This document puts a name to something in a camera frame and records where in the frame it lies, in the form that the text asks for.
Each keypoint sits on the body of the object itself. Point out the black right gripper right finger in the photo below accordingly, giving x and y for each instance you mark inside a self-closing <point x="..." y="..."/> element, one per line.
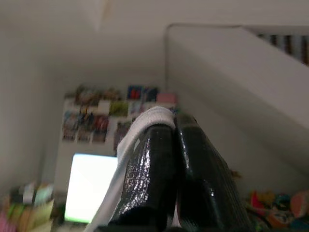
<point x="202" y="183"/>

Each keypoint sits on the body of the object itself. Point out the white shirt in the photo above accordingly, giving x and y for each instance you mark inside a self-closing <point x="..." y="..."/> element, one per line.
<point x="154" y="116"/>

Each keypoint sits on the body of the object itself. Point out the bright white screen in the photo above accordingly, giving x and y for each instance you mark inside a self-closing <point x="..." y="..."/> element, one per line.
<point x="91" y="186"/>

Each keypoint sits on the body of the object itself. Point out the colourful box pile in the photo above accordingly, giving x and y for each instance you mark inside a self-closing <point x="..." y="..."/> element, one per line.
<point x="26" y="207"/>

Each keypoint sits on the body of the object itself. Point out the white staircase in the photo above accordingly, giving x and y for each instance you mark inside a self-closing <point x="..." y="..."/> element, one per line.
<point x="229" y="84"/>

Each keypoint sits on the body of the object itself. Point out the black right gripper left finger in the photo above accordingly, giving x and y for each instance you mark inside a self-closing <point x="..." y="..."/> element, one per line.
<point x="149" y="174"/>

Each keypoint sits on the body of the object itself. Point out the colourful toy pile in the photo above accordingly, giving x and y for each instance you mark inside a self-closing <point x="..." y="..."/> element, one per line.
<point x="277" y="212"/>

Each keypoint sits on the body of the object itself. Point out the wall photo collage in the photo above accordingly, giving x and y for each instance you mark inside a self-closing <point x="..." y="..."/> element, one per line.
<point x="91" y="116"/>

